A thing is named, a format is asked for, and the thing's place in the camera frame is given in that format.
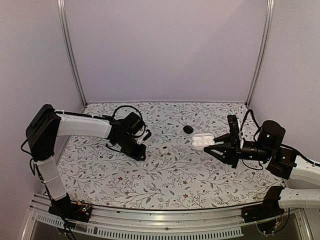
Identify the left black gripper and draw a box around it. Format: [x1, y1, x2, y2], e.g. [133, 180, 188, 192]
[116, 135, 147, 162]

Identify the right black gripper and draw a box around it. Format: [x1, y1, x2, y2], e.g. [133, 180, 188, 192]
[204, 133, 273, 169]

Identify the white round earbud case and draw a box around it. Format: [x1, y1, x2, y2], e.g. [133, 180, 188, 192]
[158, 145, 170, 156]

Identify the white oval case lid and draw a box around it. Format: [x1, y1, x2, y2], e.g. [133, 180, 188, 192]
[192, 133, 215, 150]

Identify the black earbud charging case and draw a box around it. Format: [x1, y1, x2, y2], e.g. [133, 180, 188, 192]
[183, 125, 194, 134]

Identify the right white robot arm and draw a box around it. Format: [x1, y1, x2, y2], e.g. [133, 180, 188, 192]
[203, 115, 320, 218]

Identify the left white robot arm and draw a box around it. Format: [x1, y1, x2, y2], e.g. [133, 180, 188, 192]
[20, 104, 152, 217]

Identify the floral tablecloth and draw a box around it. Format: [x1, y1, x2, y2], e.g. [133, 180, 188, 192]
[58, 102, 283, 210]

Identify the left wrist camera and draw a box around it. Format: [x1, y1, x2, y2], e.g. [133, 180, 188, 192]
[136, 129, 152, 145]

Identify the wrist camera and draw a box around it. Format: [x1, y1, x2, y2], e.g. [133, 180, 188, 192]
[227, 114, 244, 150]
[136, 129, 152, 145]

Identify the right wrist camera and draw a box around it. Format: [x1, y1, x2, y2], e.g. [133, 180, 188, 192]
[227, 114, 244, 150]

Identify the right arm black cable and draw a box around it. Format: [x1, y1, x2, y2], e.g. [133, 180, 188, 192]
[239, 109, 262, 143]

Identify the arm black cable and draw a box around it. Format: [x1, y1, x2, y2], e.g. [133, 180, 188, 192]
[239, 109, 262, 143]
[111, 105, 147, 131]

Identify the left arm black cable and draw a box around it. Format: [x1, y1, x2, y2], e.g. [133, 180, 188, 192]
[111, 105, 147, 131]

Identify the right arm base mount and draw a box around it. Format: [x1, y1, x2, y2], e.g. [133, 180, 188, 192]
[241, 186, 285, 223]

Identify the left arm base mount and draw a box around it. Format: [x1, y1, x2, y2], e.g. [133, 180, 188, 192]
[48, 194, 93, 223]

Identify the front aluminium rail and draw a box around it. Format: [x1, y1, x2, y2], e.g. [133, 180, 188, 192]
[21, 194, 314, 240]

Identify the right aluminium frame post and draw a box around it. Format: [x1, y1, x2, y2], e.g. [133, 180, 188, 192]
[245, 0, 275, 107]

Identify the aluminium frame post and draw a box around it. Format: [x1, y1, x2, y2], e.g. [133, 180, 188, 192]
[245, 0, 275, 107]
[56, 0, 88, 107]

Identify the left aluminium frame post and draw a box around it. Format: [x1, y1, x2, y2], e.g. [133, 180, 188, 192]
[56, 0, 88, 107]

